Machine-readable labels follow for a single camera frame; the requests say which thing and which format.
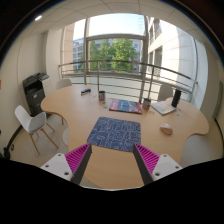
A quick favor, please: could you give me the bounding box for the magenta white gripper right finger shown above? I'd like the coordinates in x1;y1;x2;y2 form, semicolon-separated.
133;143;182;185

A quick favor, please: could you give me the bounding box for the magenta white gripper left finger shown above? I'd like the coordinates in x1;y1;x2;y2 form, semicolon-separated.
42;143;92;185

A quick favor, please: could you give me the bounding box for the beige computer mouse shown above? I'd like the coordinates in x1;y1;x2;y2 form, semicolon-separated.
160;123;173;135

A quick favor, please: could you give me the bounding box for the blue patterned mouse pad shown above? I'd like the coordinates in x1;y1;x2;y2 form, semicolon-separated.
87;117;141;152

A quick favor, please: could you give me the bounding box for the white chair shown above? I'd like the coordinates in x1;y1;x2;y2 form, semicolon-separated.
158;84;173;101
15;105;57;147
56;79;72;89

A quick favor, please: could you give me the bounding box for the white notebook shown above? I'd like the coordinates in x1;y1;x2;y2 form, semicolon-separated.
151;101;176;115

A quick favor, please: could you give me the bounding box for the grey red mug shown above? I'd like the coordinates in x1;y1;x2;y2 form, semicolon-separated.
142;98;151;109

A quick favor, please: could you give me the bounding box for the red blue book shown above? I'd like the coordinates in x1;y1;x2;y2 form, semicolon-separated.
109;99;142;114

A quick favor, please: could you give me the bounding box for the black speaker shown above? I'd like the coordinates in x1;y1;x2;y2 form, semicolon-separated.
171;89;181;108

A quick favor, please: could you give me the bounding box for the white chair far right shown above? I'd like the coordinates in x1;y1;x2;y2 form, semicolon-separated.
158;84;173;101

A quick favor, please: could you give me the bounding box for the small blue box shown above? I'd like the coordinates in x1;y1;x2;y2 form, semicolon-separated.
81;88;91;96

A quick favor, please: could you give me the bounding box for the dark patterned mug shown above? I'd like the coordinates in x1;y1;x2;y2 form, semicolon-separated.
98;91;106;101

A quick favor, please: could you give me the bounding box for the white chair far left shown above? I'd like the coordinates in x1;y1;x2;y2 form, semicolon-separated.
56;79;72;89

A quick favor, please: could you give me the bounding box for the black printer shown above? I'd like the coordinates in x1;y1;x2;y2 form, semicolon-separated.
23;72;48;116

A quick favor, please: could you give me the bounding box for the metal window railing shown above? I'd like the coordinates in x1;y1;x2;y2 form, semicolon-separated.
59;60;196;102

